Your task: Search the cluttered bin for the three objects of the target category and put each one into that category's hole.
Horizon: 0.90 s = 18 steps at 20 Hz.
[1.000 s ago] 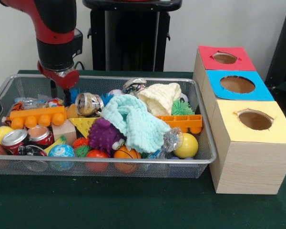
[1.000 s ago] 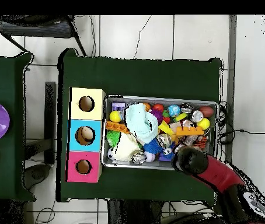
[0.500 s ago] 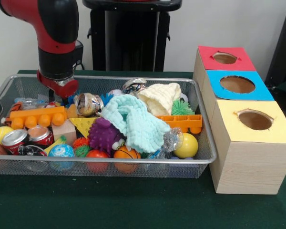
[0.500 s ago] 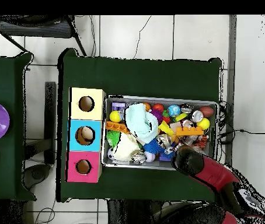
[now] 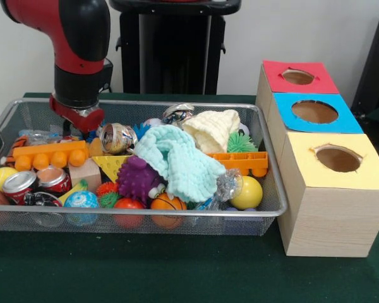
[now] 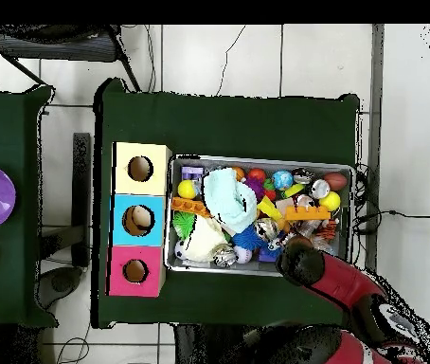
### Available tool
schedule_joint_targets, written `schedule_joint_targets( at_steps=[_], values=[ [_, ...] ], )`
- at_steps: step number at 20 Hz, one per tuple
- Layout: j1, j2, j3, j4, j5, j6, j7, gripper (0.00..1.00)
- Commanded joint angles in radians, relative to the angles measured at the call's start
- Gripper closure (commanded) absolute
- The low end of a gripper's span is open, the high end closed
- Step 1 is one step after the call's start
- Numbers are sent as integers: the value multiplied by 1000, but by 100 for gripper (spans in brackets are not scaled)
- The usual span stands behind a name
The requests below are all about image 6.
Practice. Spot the mint green cloth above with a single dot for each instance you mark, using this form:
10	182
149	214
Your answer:
226	201

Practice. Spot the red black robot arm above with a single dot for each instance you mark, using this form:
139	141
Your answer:
336	280

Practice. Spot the silver mesh bin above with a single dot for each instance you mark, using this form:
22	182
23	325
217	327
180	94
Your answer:
207	265

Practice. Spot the wooden box three holes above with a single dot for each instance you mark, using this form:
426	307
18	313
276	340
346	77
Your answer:
139	187

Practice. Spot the orange wheeled toy brick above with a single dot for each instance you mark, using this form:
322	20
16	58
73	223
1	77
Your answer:
190	205

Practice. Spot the plain yellow ball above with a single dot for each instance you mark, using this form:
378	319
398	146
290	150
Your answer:
187	189

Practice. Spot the green spiky rubber ball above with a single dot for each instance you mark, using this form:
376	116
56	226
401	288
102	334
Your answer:
182	223

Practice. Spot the purple spiky monster toy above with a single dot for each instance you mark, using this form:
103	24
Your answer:
254	185

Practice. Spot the cream knitted cloth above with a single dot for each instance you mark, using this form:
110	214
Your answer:
203	242

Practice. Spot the silver printed drink can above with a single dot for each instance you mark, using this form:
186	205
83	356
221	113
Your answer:
266	228

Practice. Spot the dark green table cloth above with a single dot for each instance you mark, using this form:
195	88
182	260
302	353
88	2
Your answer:
218	125
6	125

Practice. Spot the orange studded toy brick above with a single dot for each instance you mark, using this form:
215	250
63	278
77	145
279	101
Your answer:
308	213

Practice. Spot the black upright panel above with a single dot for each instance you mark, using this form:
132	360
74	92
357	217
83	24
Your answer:
81	197

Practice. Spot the black chair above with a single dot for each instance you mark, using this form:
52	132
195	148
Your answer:
59	47

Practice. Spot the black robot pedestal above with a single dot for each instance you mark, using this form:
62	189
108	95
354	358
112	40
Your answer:
200	345

